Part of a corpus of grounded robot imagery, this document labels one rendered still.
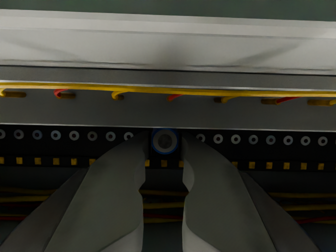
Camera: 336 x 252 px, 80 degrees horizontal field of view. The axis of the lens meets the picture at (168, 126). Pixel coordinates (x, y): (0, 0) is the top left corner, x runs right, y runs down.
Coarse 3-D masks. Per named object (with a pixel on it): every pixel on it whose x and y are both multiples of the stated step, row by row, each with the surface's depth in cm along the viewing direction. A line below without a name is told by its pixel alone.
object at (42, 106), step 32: (0, 96) 7; (32, 96) 9; (64, 96) 8; (96, 96) 9; (128, 96) 9; (160, 96) 9; (192, 96) 9; (224, 96) 8; (256, 96) 9; (288, 96) 7; (320, 96) 7; (224, 128) 9; (256, 128) 9; (288, 128) 9; (320, 128) 9
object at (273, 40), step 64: (0, 0) 3; (64, 0) 3; (128, 0) 3; (192, 0) 3; (256, 0) 3; (320, 0) 3; (0, 64) 8; (64, 64) 7; (128, 64) 7; (192, 64) 7; (256, 64) 6; (320, 64) 6
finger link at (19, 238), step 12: (84, 168) 9; (72, 180) 8; (60, 192) 8; (72, 192) 8; (48, 204) 7; (60, 204) 7; (36, 216) 7; (48, 216) 7; (60, 216) 7; (24, 228) 6; (36, 228) 6; (48, 228) 6; (12, 240) 6; (24, 240) 6; (36, 240) 6; (48, 240) 6
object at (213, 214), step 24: (192, 144) 11; (192, 168) 9; (216, 168) 9; (192, 192) 8; (216, 192) 8; (240, 192) 8; (192, 216) 7; (216, 216) 7; (240, 216) 7; (192, 240) 7; (216, 240) 6; (240, 240) 6; (264, 240) 6
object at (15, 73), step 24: (0, 72) 8; (24, 72) 8; (48, 72) 8; (72, 72) 8; (96, 72) 8; (120, 72) 8; (144, 72) 8; (168, 72) 8; (192, 72) 8; (216, 72) 8; (240, 72) 8
